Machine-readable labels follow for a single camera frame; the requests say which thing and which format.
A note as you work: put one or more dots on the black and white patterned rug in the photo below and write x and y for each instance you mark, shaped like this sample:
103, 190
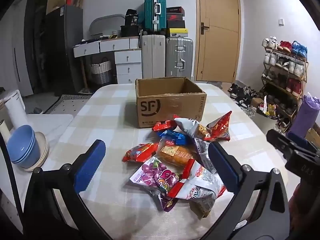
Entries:
67, 103

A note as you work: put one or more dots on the red cone snack bag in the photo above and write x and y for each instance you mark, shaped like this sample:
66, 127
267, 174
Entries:
221, 127

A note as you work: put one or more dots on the white wall switch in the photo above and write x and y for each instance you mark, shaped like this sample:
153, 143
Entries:
281, 22

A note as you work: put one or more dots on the shoe rack with shoes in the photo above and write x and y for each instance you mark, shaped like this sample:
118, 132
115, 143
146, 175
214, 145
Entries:
282, 65

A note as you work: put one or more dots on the dark grey refrigerator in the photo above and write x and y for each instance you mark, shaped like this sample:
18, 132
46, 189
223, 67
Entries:
62, 55

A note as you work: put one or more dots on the large white red snack bag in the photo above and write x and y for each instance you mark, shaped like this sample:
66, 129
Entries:
200, 185

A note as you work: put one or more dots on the flat black shoe box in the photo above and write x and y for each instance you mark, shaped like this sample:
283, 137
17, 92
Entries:
175, 10

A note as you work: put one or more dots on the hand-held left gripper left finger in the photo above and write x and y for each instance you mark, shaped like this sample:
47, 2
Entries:
90, 165

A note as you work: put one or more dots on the beige suitcase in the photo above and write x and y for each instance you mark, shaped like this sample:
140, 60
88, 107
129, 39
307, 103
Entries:
153, 57

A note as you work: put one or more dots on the white cylindrical appliance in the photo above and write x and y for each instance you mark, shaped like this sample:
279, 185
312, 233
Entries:
16, 107

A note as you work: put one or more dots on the black paper bag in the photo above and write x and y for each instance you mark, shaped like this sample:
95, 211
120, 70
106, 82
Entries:
131, 17

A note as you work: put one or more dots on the grey slipper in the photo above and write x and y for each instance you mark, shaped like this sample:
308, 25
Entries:
38, 110

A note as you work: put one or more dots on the small white basket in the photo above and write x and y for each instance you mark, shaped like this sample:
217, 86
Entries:
116, 32

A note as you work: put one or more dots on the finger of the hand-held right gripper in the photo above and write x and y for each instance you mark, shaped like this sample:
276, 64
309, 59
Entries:
298, 140
277, 140

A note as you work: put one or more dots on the red packet with black stripe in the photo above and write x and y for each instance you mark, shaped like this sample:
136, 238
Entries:
163, 125

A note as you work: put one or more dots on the brown bread cake packet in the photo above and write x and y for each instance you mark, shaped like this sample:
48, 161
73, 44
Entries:
175, 153

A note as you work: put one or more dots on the grey oval board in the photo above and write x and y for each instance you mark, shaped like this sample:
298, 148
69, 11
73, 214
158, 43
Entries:
105, 25

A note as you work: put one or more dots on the blue cookie packet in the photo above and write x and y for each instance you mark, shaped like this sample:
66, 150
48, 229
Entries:
175, 136

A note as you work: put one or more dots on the plain black shoe box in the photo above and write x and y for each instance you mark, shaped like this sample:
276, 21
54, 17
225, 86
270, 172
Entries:
176, 24

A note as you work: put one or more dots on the white dresser with drawers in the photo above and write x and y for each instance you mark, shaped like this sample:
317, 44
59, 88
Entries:
127, 62

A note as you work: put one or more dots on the brown cardboard box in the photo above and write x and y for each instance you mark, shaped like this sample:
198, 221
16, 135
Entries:
170, 105

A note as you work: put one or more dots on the wooden door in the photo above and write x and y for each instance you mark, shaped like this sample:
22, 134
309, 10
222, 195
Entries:
217, 42

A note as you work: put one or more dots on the person's right hand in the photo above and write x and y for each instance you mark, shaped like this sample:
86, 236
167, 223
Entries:
297, 200

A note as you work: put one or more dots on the purple rolled mat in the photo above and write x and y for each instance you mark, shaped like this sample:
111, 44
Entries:
306, 115

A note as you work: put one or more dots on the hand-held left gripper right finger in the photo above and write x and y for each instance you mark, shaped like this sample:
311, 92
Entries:
225, 170

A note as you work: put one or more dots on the silver suitcase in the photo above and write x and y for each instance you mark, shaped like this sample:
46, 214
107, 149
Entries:
178, 57

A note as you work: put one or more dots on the white wardrobe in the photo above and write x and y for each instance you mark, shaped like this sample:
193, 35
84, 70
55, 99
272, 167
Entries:
15, 55

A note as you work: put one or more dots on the checked tablecloth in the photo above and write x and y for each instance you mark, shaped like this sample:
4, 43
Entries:
105, 120

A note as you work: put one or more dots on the bag of colourful wrappers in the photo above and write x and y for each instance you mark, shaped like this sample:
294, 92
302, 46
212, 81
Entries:
268, 108

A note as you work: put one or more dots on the teal suitcase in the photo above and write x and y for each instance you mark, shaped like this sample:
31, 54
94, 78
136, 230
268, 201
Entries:
151, 10

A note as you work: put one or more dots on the woven laundry basket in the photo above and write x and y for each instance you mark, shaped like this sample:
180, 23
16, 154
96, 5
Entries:
101, 72

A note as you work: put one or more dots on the purple grape candy bag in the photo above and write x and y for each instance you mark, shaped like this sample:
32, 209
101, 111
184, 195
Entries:
155, 176

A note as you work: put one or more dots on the white noodle snack bag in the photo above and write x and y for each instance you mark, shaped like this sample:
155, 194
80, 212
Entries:
190, 127

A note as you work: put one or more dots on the white marble side table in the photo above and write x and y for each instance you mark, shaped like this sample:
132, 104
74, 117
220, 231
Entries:
55, 127

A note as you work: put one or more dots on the pile of shoes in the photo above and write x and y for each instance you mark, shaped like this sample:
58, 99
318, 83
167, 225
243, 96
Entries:
241, 93

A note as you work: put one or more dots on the small red orange packet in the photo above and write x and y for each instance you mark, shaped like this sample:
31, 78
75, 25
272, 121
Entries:
140, 152

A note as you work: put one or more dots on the red and black shoe box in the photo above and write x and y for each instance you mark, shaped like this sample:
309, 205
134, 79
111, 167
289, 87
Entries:
175, 17

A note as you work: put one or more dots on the beige plate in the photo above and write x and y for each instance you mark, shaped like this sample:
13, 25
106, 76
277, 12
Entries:
43, 150

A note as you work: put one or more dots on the small cardboard box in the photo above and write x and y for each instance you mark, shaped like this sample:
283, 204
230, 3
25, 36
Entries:
257, 102

